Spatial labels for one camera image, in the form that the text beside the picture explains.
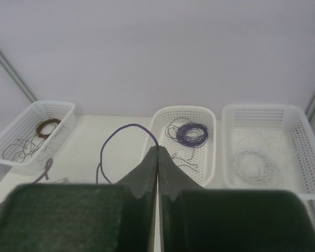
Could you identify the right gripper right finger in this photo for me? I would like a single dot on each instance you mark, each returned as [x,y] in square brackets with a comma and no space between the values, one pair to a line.
[193,218]

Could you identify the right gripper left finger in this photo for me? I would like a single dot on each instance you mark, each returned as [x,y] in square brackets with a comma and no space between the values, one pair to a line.
[83,217]

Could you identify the middle white perforated basket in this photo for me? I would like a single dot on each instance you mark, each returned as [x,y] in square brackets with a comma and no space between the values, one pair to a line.
[198,162]

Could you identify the white perforated basket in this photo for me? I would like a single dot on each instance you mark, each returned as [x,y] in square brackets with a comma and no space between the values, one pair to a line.
[198,162]
[36,134]
[268,147]

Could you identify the left white perforated basket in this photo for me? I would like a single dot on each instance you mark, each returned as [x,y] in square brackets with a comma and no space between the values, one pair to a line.
[36,134]

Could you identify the right white perforated basket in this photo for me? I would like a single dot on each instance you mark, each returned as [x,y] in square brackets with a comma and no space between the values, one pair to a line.
[268,147]

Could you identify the left aluminium frame post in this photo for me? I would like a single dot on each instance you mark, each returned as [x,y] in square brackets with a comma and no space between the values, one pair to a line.
[17,78]

